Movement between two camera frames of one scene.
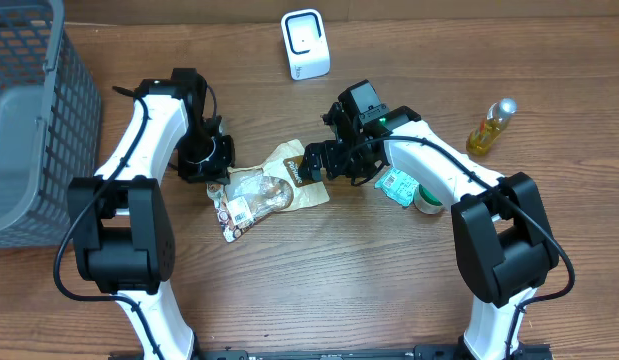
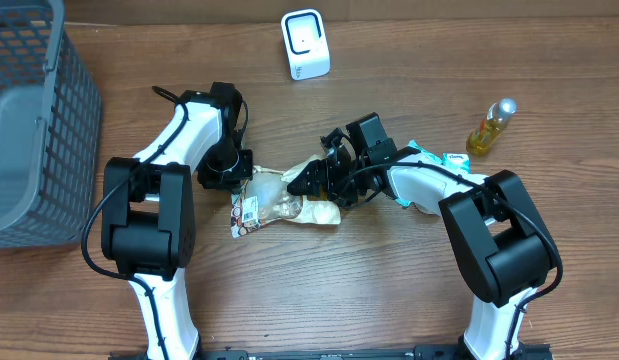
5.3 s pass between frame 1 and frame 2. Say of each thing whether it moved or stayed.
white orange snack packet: moved
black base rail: stayed
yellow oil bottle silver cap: stayed
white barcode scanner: stayed
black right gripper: moved
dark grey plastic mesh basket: stayed
